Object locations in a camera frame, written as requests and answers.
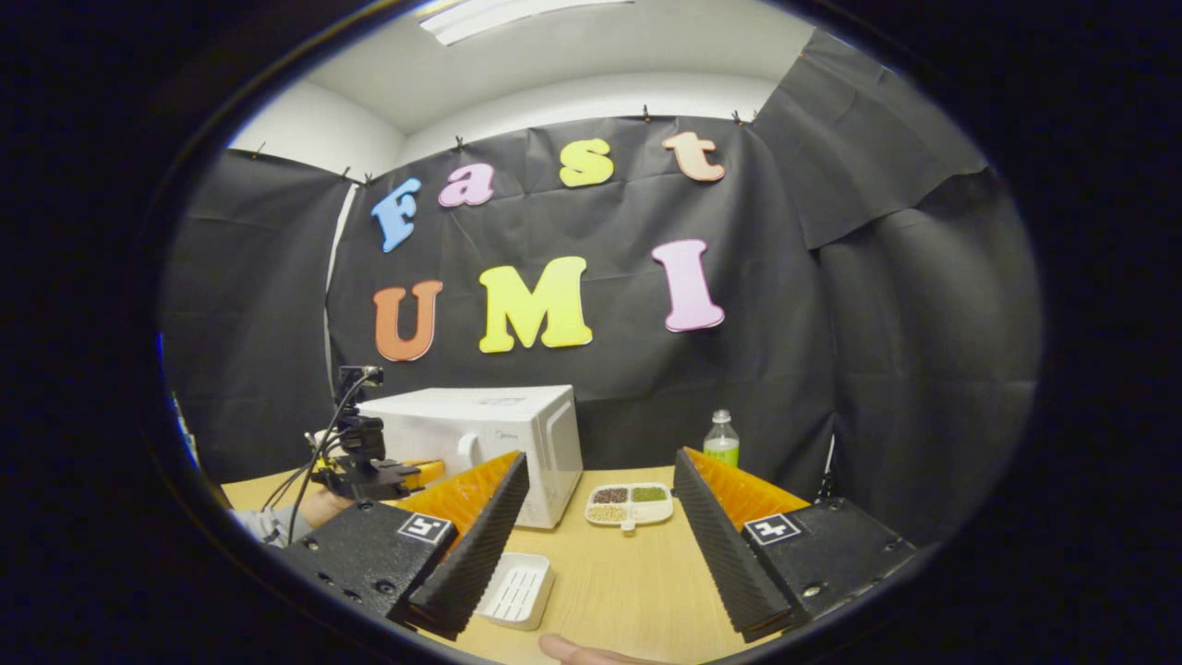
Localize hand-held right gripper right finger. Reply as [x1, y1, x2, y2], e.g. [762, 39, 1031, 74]
[672, 446, 924, 645]

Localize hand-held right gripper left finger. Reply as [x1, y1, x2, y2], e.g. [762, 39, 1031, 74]
[277, 450, 532, 640]

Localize white microwave oven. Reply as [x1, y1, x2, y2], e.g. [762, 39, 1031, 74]
[356, 385, 585, 530]

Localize small white plastic dish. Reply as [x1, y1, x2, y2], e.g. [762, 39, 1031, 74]
[476, 552, 557, 632]

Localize white divided dish of beans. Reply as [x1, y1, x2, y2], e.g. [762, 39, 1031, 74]
[585, 482, 676, 535]

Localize green drink bottle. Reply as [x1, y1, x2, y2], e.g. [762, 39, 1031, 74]
[704, 409, 742, 468]

